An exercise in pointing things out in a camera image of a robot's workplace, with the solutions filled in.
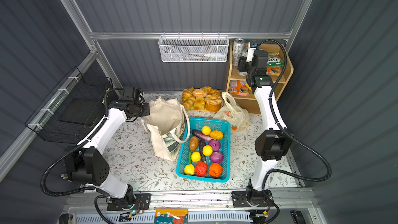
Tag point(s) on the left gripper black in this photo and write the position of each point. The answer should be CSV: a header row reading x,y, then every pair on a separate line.
x,y
146,112

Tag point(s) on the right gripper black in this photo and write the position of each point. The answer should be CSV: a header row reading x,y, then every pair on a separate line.
x,y
242,63

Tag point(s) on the beige canvas tote bag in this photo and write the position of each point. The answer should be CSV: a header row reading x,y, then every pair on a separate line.
x,y
168,124

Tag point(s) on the cream plastic grocery bag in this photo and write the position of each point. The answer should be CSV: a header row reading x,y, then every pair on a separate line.
x,y
231,112

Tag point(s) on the teal plastic basket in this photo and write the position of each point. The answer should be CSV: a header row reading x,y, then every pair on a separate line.
x,y
220,125

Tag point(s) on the silver can front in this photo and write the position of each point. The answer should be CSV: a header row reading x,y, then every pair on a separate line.
x,y
244,54

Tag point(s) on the silver can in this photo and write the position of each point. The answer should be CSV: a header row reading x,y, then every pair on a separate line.
x,y
237,51
244,54

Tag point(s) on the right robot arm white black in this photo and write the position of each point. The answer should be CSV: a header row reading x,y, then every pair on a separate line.
x,y
275,140

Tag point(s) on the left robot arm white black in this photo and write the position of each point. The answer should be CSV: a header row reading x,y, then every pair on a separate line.
x,y
85,163

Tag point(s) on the orange snack bag top shelf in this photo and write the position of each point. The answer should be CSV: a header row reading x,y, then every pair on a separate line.
x,y
274,70

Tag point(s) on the orange snack bag shelf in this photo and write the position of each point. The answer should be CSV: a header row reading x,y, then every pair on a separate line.
x,y
239,87
274,70

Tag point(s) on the green chips bag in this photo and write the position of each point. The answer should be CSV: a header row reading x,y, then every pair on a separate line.
x,y
274,60

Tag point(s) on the orange snack bag lower shelf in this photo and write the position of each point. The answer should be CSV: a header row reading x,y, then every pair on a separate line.
x,y
239,87

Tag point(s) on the silver can rear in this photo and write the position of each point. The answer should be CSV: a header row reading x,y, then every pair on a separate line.
x,y
237,51

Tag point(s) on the white tube in basket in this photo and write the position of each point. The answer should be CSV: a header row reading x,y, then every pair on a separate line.
x,y
213,55

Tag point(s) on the bread rolls tray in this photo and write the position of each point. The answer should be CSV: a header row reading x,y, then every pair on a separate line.
x,y
202,99

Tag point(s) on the brown potato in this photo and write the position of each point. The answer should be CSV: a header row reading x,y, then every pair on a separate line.
x,y
193,143

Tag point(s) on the purple eggplant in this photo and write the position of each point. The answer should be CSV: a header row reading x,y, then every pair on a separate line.
x,y
201,135

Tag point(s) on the green chili pepper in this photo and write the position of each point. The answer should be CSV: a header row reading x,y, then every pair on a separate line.
x,y
189,158

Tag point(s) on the yellow lemon top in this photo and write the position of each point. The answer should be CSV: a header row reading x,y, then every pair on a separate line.
x,y
206,130

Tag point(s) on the yellow lemon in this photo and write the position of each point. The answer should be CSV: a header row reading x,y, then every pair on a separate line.
x,y
189,169
195,157
207,150
206,130

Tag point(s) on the yellow lemon left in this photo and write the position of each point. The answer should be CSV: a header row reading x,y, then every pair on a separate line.
x,y
195,157

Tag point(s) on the orange yellow mango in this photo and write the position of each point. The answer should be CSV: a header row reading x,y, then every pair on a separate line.
x,y
216,135

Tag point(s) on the yellow lemon bottom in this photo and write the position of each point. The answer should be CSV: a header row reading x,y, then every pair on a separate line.
x,y
189,169

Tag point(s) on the yellow lemon middle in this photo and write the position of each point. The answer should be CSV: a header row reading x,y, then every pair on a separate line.
x,y
207,150

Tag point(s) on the purple onion upper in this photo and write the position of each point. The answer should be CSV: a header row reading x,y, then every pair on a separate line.
x,y
215,145

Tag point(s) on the purple onion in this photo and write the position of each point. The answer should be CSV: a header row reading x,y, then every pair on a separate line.
x,y
216,157
215,145

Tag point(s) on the red tomato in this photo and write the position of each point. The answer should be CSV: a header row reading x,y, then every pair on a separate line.
x,y
201,169

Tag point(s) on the purple onion lower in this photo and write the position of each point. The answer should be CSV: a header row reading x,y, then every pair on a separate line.
x,y
216,157

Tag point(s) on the orange pumpkin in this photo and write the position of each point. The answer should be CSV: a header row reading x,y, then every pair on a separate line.
x,y
215,170

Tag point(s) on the colourful box at front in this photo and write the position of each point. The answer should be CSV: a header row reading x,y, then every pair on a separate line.
x,y
171,216

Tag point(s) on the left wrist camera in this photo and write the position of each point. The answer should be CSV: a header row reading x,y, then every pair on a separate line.
x,y
133,94

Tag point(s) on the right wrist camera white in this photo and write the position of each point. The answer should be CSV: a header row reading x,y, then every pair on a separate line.
x,y
252,47

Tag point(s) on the black wire wall basket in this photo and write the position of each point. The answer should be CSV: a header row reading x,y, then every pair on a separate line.
x,y
72,110

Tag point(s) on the white wire wall basket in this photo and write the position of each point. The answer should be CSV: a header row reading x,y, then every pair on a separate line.
x,y
172,49

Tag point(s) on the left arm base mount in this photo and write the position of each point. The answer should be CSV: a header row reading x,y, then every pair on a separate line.
x,y
139,203

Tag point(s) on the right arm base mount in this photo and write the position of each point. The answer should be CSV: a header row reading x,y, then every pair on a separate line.
x,y
256,199

